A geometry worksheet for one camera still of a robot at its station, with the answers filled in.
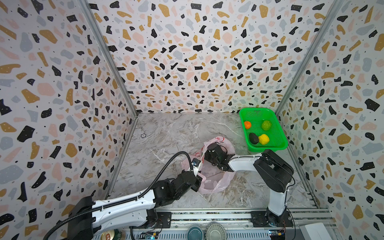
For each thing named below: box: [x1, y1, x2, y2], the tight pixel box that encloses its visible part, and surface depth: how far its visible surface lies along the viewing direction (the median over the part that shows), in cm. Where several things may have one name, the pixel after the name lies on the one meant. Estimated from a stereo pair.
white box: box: [299, 222, 333, 240], surface depth 69 cm
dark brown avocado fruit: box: [249, 132, 259, 145], surface depth 105 cm
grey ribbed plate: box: [206, 223, 227, 240], surface depth 72 cm
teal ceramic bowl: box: [186, 225, 204, 240], surface depth 71 cm
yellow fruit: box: [258, 134, 270, 145], surface depth 102 cm
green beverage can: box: [100, 229, 123, 240], surface depth 63 cm
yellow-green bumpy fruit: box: [261, 120, 272, 131], surface depth 111 cm
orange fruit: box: [244, 121, 251, 129], surface depth 112 cm
